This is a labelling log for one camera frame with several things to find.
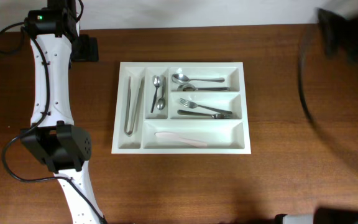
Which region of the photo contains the silver fork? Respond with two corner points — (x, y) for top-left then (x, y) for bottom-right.
(179, 98), (232, 114)
(177, 110), (234, 119)

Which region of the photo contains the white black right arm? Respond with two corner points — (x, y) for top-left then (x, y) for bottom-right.
(273, 1), (358, 223)

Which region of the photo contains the black right camera cable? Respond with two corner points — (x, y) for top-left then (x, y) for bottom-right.
(296, 27), (323, 131)

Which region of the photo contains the small silver teaspoon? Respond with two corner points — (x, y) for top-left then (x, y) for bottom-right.
(156, 77), (167, 111)

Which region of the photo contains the white plastic cutlery tray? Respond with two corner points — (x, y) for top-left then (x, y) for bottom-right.
(111, 62), (251, 154)

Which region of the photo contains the black camera cable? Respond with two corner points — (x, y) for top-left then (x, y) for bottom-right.
(296, 27), (323, 131)
(0, 0), (108, 224)

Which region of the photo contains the silver tablespoon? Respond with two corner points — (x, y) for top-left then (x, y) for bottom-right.
(172, 73), (225, 84)
(177, 84), (230, 91)

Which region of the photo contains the pink white spoon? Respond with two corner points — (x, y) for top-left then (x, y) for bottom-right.
(155, 132), (208, 148)

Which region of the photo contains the black left camera cable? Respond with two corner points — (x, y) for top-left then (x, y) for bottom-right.
(0, 0), (108, 224)

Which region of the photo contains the small teaspoon dark handle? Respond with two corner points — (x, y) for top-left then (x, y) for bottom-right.
(150, 76), (162, 113)

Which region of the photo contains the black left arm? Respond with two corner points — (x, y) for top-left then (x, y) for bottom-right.
(21, 1), (106, 223)

